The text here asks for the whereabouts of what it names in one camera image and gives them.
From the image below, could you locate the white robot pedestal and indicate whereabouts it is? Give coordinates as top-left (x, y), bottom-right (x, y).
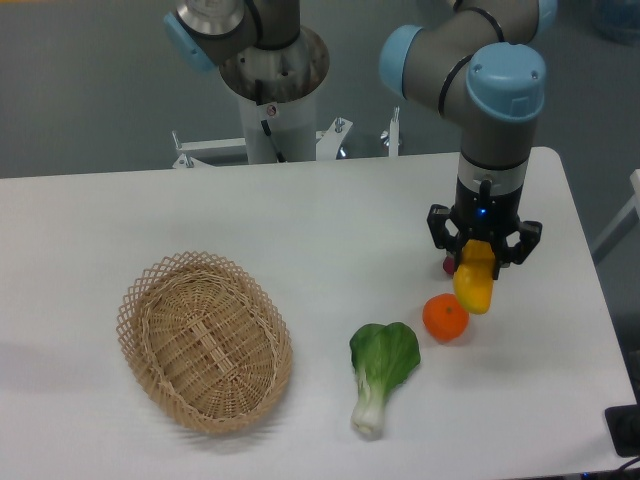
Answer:
top-left (171, 24), bottom-right (404, 170)

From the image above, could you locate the white furniture frame right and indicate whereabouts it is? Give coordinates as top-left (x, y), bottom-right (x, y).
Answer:
top-left (590, 169), bottom-right (639, 265)

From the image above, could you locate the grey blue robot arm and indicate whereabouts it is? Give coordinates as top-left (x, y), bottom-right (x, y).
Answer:
top-left (163, 1), bottom-right (557, 275)

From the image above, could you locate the blue water bottle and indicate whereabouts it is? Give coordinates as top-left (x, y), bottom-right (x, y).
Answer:
top-left (591, 0), bottom-right (639, 46)

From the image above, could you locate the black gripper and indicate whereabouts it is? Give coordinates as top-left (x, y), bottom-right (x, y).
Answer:
top-left (426, 178), bottom-right (543, 280)

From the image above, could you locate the green bok choy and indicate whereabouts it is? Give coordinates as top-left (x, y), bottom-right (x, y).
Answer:
top-left (349, 322), bottom-right (421, 438)

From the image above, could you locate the purple sweet potato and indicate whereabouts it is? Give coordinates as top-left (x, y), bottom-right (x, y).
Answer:
top-left (442, 257), bottom-right (456, 276)

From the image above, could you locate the black device at table edge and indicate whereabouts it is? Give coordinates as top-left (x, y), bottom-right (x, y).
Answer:
top-left (604, 404), bottom-right (639, 457)

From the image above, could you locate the woven wicker basket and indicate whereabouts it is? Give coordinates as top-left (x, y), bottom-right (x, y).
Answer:
top-left (116, 252), bottom-right (293, 435)

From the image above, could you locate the yellow orange mango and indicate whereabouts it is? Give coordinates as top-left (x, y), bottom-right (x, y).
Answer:
top-left (453, 240), bottom-right (495, 315)

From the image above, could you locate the orange mandarin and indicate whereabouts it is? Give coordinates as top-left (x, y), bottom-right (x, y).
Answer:
top-left (422, 293), bottom-right (469, 343)

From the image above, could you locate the black cable on pedestal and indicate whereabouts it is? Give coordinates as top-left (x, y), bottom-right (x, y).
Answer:
top-left (254, 79), bottom-right (288, 164)

